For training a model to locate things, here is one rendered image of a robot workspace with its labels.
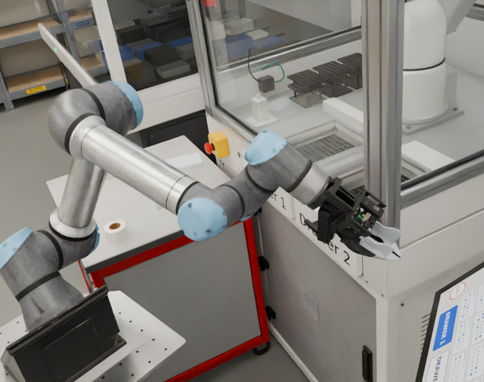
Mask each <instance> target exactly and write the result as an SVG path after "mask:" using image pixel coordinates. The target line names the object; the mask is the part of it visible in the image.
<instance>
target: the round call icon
mask: <svg viewBox="0 0 484 382"><path fill-rule="evenodd" d="M466 286H467V279H466V280H464V281H462V282H460V283H459V284H458V285H456V286H454V287H452V288H451V291H450V295H449V299H448V303H450V302H452V301H454V300H455V299H457V298H458V297H460V296H462V295H463V294H465V291H466Z"/></svg>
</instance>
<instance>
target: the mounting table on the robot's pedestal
mask: <svg viewBox="0 0 484 382"><path fill-rule="evenodd" d="M108 298H109V300H110V303H111V307H112V309H113V312H114V314H115V315H116V316H117V317H118V318H120V319H121V320H122V321H123V322H125V323H126V324H127V325H129V326H130V327H131V328H132V329H134V331H136V332H137V333H138V334H140V335H141V336H142V337H144V338H145V339H146V341H145V342H144V343H143V344H142V345H140V346H139V347H137V348H136V349H134V350H133V351H132V352H131V353H130V354H128V355H127V356H125V357H124V358H123V359H121V360H120V361H119V362H117V363H116V364H115V365H113V366H112V367H110V368H109V369H108V370H107V371H105V372H104V373H103V374H101V375H100V376H98V377H97V378H96V379H94V380H93V381H92V382H141V381H143V380H144V379H145V378H147V376H149V375H150V374H151V373H152V372H154V371H155V370H157V369H158V368H159V367H161V366H162V365H163V364H164V363H165V362H166V361H168V360H169V359H170V358H172V357H173V356H174V355H176V354H177V353H178V352H179V351H180V350H181V349H183V348H184V347H185V346H186V340H185V339H184V338H183V337H181V336H180V335H179V334H178V333H176V332H175V331H173V330H172V329H170V328H169V327H168V326H167V325H166V324H164V323H163V322H161V321H160V320H158V319H157V318H156V317H155V316H154V315H152V314H151V313H149V312H148V311H146V310H145V309H144V308H143V307H141V306H140V305H138V304H137V303H136V302H134V301H133V300H132V299H131V298H129V297H128V296H126V295H125V294H124V293H122V292H121V291H113V292H108ZM27 333H28V332H27V329H26V326H25V323H24V319H23V314H22V315H20V316H18V317H17V318H15V319H14V320H12V321H10V322H9V323H7V324H6V325H4V326H3V327H0V351H2V350H3V349H5V348H6V346H9V345H10V344H12V342H11V341H12V340H14V339H17V340H18V339H20V338H21V337H23V336H24V335H26V334H27ZM0 382H15V381H14V380H13V378H12V377H11V376H10V374H9V373H8V372H7V371H6V370H5V369H4V367H3V364H2V363H1V361H0Z"/></svg>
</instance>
